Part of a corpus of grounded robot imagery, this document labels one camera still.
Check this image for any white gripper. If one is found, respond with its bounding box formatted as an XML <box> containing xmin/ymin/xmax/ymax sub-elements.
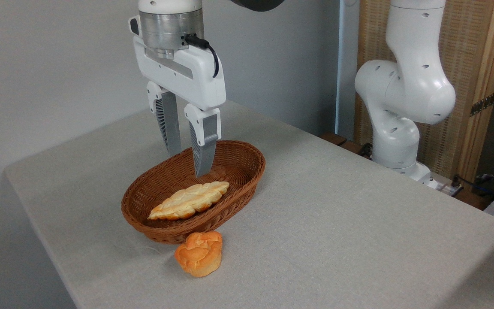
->
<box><xmin>129</xmin><ymin>16</ymin><xmax>227</xmax><ymax>178</ymax></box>

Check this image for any long braided bread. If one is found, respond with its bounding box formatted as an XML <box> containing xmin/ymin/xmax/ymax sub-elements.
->
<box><xmin>148</xmin><ymin>181</ymin><xmax>230</xmax><ymax>221</ymax></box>

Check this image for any brown wicker oval basket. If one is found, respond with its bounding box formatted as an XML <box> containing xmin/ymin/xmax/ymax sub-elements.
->
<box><xmin>121</xmin><ymin>140</ymin><xmax>266</xmax><ymax>245</ymax></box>

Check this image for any round orange bun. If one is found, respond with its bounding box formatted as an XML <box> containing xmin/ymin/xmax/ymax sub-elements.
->
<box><xmin>174</xmin><ymin>231</ymin><xmax>223</xmax><ymax>278</ymax></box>

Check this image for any white vertical pole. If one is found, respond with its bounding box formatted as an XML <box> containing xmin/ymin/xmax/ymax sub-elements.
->
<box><xmin>334</xmin><ymin>0</ymin><xmax>360</xmax><ymax>140</ymax></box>

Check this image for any grey tablecloth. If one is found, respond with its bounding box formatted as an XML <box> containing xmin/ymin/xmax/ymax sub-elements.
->
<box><xmin>3</xmin><ymin>100</ymin><xmax>494</xmax><ymax>309</ymax></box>

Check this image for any black power plug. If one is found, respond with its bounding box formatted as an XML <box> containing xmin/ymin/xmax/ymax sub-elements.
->
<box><xmin>450</xmin><ymin>174</ymin><xmax>464</xmax><ymax>197</ymax></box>

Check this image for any black metal screen hinge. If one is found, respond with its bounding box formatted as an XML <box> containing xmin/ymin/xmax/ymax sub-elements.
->
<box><xmin>470</xmin><ymin>92</ymin><xmax>494</xmax><ymax>117</ymax></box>

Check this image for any wooden rattan folding screen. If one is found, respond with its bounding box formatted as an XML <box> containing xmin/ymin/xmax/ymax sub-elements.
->
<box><xmin>353</xmin><ymin>0</ymin><xmax>494</xmax><ymax>182</ymax></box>

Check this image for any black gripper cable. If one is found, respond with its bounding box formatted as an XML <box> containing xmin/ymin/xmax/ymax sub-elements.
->
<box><xmin>184</xmin><ymin>34</ymin><xmax>220</xmax><ymax>79</ymax></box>

